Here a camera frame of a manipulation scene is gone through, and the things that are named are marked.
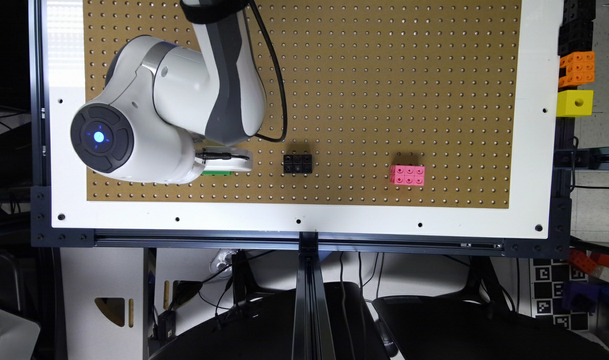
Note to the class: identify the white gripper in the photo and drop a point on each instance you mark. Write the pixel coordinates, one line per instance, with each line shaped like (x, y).
(225, 159)

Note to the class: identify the green block with hole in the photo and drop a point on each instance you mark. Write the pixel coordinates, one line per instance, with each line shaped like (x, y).
(216, 173)

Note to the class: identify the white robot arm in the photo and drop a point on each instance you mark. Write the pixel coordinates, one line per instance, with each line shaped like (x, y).
(168, 113)

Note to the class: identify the black studded block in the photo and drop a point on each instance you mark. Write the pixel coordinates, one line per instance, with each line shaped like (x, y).
(297, 164)

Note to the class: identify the pink studded block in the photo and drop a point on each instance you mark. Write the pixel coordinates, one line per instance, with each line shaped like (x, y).
(407, 175)

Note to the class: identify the yellow block with hole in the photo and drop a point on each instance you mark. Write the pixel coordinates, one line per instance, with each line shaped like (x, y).
(575, 103)

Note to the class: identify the orange studded block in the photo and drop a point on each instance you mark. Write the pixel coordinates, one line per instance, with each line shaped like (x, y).
(577, 68)

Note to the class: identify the black block stack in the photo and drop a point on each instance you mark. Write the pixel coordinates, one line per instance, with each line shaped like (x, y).
(576, 32)

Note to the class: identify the red orange block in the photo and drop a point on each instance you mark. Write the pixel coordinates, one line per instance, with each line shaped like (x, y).
(587, 262)

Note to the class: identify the purple block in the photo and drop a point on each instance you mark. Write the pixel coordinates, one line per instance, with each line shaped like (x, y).
(579, 296)

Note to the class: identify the left black chair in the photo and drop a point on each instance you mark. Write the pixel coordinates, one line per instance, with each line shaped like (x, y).
(265, 331)

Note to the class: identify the black chair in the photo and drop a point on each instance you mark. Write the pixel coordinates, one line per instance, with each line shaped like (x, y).
(435, 328)
(265, 331)

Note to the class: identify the brown pegboard panel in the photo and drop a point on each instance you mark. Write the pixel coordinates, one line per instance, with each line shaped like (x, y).
(362, 86)

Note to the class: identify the right black chair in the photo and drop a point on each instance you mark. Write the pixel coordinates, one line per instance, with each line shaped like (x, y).
(435, 328)

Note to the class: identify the black white marker board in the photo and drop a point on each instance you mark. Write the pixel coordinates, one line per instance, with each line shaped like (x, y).
(547, 278)

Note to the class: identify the black aluminium table frame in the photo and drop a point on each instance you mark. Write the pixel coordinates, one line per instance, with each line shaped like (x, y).
(536, 224)

